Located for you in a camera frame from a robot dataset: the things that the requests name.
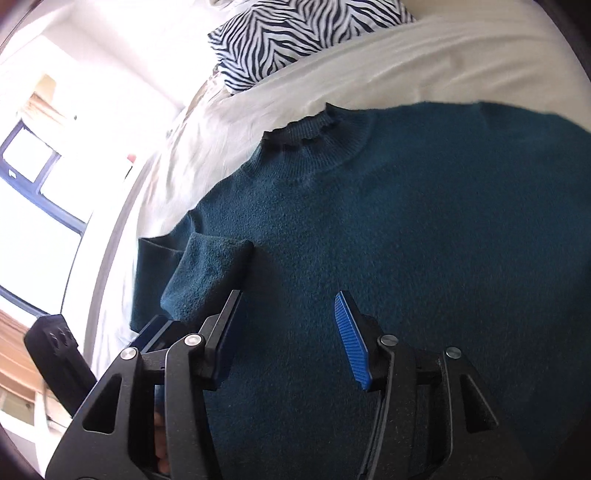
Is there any dark teal knit sweater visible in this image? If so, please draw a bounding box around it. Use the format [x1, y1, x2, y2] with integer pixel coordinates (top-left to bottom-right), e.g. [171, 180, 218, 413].
[131, 103, 590, 479]

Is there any dark framed window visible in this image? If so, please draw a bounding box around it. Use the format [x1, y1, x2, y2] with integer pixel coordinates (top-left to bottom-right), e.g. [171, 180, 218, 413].
[1, 120, 86, 317]

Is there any beige bed sheet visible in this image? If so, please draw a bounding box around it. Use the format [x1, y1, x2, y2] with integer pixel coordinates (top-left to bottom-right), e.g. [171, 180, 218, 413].
[86, 1, 590, 374]

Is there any zebra print pillow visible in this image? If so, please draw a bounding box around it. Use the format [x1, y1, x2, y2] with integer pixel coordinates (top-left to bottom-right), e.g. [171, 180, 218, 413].
[208, 1, 415, 94]

